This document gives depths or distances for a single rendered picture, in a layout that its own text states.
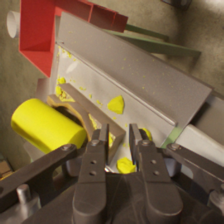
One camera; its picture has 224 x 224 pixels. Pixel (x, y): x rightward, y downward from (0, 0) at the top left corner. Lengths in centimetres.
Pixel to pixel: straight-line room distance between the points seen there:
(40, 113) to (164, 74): 19
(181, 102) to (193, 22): 108
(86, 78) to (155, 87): 14
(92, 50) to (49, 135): 16
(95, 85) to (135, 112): 9
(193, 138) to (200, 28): 107
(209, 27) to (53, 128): 113
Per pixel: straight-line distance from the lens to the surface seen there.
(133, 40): 51
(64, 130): 26
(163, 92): 23
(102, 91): 29
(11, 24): 268
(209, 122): 26
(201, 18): 127
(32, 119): 28
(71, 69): 35
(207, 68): 122
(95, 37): 30
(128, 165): 28
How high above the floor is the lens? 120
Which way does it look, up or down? 46 degrees down
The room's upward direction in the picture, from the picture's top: 109 degrees counter-clockwise
